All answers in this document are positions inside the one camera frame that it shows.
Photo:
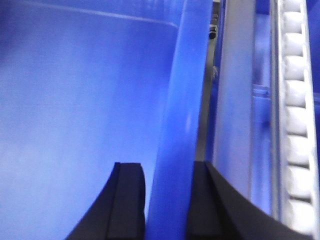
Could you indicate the blue bin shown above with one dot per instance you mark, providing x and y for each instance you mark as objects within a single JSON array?
[
  {"x": 88, "y": 83},
  {"x": 242, "y": 139}
]

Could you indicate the right white roller track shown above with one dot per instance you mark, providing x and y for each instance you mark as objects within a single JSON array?
[{"x": 295, "y": 170}]

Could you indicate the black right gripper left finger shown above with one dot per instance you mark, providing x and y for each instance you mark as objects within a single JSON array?
[{"x": 118, "y": 211}]

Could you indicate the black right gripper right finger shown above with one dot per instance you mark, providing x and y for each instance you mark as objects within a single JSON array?
[{"x": 217, "y": 211}]

